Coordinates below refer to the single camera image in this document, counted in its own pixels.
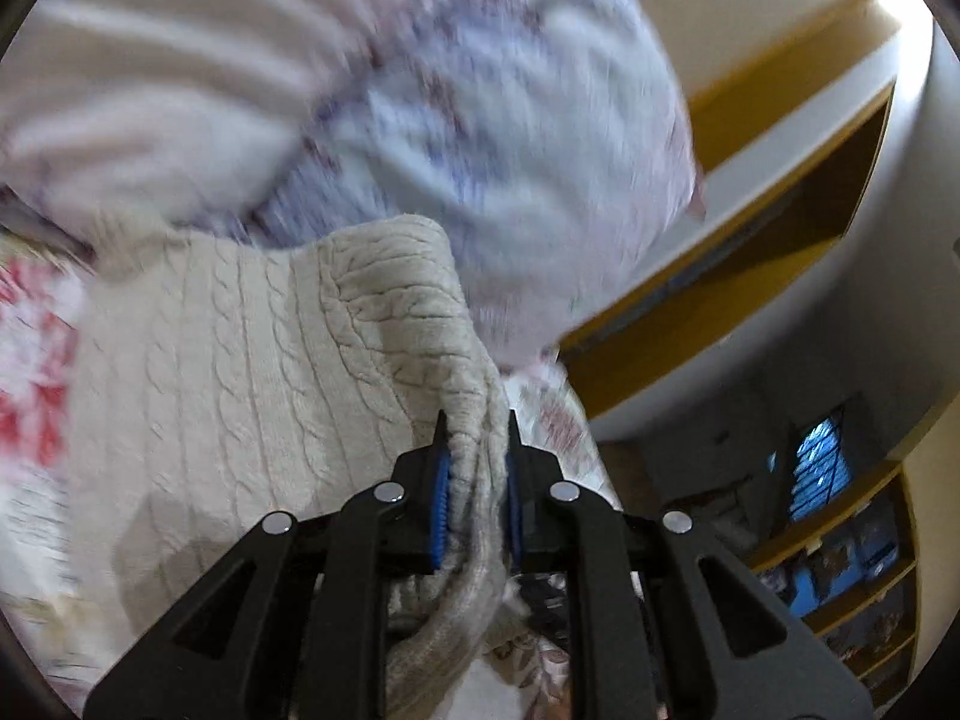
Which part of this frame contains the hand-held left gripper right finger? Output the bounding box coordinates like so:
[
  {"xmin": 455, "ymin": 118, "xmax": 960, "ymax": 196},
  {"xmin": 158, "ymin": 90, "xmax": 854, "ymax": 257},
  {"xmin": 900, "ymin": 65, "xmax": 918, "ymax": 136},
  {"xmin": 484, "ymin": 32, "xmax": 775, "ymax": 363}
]
[{"xmin": 506, "ymin": 410, "xmax": 877, "ymax": 720}]

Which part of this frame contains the yellow wooden shelf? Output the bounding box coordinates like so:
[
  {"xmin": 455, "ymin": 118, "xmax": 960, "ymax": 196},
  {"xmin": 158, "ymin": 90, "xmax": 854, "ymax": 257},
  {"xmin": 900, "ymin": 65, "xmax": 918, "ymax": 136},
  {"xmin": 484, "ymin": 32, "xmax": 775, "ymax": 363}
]
[{"xmin": 748, "ymin": 457, "xmax": 925, "ymax": 715}]

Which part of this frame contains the yellow wooden headboard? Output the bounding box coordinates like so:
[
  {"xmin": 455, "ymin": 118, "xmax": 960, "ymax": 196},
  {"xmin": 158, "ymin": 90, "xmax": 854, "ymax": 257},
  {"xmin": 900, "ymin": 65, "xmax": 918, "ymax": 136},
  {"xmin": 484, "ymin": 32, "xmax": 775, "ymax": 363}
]
[{"xmin": 559, "ymin": 0, "xmax": 935, "ymax": 421}]

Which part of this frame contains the beige cable knit sweater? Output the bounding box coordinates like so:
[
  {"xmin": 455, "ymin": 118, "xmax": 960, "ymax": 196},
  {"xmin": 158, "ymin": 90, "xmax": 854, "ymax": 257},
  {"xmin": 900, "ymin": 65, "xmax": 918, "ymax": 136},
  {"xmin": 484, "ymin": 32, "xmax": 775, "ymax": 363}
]
[{"xmin": 64, "ymin": 214, "xmax": 520, "ymax": 720}]

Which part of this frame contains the blue flowered pillow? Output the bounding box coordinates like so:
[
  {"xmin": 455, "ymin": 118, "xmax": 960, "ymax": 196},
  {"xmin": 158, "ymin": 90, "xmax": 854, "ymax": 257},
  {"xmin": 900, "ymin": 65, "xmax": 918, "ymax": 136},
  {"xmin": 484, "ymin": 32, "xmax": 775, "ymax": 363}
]
[{"xmin": 247, "ymin": 0, "xmax": 710, "ymax": 380}]

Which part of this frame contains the red floral bed sheet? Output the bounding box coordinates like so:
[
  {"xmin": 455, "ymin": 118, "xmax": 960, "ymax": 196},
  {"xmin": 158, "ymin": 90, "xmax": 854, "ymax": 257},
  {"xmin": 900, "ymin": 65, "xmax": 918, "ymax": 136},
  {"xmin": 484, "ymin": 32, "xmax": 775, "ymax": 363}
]
[{"xmin": 0, "ymin": 229, "xmax": 625, "ymax": 720}]

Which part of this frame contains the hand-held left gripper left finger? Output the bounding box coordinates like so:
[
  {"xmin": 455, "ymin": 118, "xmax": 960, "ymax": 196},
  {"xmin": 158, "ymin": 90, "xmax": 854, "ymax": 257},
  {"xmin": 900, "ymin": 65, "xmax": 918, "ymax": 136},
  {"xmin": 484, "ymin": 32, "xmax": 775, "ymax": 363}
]
[{"xmin": 82, "ymin": 410, "xmax": 451, "ymax": 720}]

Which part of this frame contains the blue lit window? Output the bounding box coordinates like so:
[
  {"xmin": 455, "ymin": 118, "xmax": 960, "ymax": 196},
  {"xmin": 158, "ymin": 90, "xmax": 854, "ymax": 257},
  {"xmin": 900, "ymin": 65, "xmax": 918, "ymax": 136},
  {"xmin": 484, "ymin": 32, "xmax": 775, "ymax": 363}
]
[{"xmin": 786, "ymin": 403, "xmax": 857, "ymax": 524}]

